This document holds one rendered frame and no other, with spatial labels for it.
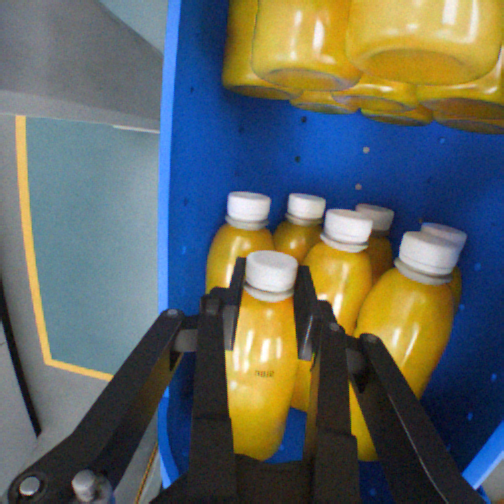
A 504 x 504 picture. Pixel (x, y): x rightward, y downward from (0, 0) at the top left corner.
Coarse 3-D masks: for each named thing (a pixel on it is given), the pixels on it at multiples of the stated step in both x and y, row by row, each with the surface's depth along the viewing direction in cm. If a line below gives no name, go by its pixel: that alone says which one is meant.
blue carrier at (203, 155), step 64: (192, 0) 17; (192, 64) 19; (192, 128) 21; (256, 128) 28; (320, 128) 30; (384, 128) 29; (448, 128) 25; (192, 192) 24; (256, 192) 31; (320, 192) 33; (384, 192) 31; (448, 192) 26; (192, 256) 26; (192, 384) 33; (448, 384) 25; (448, 448) 22
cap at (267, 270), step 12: (252, 252) 22; (264, 252) 22; (276, 252) 23; (252, 264) 20; (264, 264) 20; (276, 264) 20; (288, 264) 20; (252, 276) 20; (264, 276) 20; (276, 276) 20; (288, 276) 20; (264, 288) 20; (276, 288) 20; (288, 288) 21
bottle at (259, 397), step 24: (240, 312) 21; (264, 312) 20; (288, 312) 21; (240, 336) 21; (264, 336) 20; (288, 336) 21; (240, 360) 21; (264, 360) 20; (288, 360) 21; (240, 384) 22; (264, 384) 21; (288, 384) 22; (240, 408) 22; (264, 408) 22; (288, 408) 24; (240, 432) 23; (264, 432) 23; (264, 456) 25
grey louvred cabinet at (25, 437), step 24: (0, 288) 153; (0, 312) 155; (0, 336) 152; (0, 360) 154; (0, 384) 154; (24, 384) 182; (0, 408) 155; (24, 408) 178; (0, 432) 154; (24, 432) 179; (0, 456) 154; (24, 456) 178; (0, 480) 152
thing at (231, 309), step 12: (240, 264) 20; (240, 276) 18; (228, 288) 16; (240, 288) 16; (228, 300) 15; (240, 300) 18; (228, 312) 15; (228, 324) 15; (228, 336) 15; (228, 348) 16
